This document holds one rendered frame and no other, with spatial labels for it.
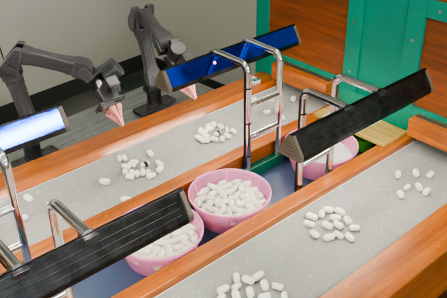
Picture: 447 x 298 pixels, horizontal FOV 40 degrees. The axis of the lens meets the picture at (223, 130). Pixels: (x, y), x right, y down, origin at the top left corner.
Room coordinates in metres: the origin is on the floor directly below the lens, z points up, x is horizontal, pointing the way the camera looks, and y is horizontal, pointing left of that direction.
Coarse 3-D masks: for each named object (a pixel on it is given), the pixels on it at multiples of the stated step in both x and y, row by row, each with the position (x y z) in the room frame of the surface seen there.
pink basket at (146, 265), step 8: (136, 208) 1.51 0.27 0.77; (192, 224) 1.48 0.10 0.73; (200, 224) 1.44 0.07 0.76; (200, 232) 1.41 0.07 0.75; (200, 240) 1.36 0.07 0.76; (192, 248) 1.33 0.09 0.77; (128, 256) 1.30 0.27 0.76; (176, 256) 1.29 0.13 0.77; (128, 264) 1.35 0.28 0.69; (144, 264) 1.29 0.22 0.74; (152, 264) 1.29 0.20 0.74; (160, 264) 1.29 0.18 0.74; (168, 264) 1.30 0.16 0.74; (136, 272) 1.33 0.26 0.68; (144, 272) 1.31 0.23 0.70; (152, 272) 1.30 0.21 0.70
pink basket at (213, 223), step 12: (228, 168) 1.72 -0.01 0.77; (204, 180) 1.68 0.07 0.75; (216, 180) 1.70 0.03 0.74; (252, 180) 1.69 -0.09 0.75; (264, 180) 1.65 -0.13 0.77; (192, 192) 1.62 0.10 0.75; (264, 192) 1.63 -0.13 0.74; (192, 204) 1.53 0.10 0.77; (204, 216) 1.50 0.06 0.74; (216, 216) 1.47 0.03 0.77; (228, 216) 1.46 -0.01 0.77; (240, 216) 1.46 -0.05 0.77; (216, 228) 1.49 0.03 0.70; (228, 228) 1.48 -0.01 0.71
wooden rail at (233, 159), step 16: (288, 128) 2.00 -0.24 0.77; (256, 144) 1.89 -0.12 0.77; (272, 144) 1.91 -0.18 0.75; (224, 160) 1.78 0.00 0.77; (240, 160) 1.81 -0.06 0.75; (256, 160) 1.86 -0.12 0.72; (192, 176) 1.69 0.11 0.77; (224, 176) 1.76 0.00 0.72; (144, 192) 1.60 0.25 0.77; (160, 192) 1.60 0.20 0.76; (112, 208) 1.52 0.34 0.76; (128, 208) 1.52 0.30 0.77; (96, 224) 1.44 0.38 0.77; (48, 240) 1.37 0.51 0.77; (64, 240) 1.37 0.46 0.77; (16, 256) 1.31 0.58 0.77; (32, 256) 1.30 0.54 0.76
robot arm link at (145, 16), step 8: (136, 8) 2.41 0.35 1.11; (144, 8) 2.42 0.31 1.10; (152, 8) 2.44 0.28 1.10; (128, 16) 2.46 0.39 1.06; (136, 16) 2.41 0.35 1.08; (144, 16) 2.37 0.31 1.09; (152, 16) 2.38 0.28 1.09; (128, 24) 2.47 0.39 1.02; (144, 24) 2.36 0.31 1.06; (152, 24) 2.32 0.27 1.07; (152, 32) 2.28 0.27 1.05; (160, 32) 2.27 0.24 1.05; (168, 32) 2.28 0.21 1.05; (152, 40) 2.27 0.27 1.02; (160, 40) 2.22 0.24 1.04; (168, 40) 2.23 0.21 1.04; (160, 48) 2.21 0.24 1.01
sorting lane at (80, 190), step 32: (256, 96) 2.33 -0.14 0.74; (288, 96) 2.32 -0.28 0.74; (192, 128) 2.06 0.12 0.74; (224, 128) 2.05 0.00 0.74; (256, 128) 2.05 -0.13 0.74; (96, 160) 1.83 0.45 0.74; (128, 160) 1.83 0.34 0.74; (160, 160) 1.83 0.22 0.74; (192, 160) 1.83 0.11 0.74; (32, 192) 1.65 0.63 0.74; (64, 192) 1.64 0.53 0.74; (96, 192) 1.64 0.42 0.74; (128, 192) 1.64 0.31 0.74; (0, 224) 1.48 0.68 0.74; (32, 224) 1.48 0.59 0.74; (64, 224) 1.48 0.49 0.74
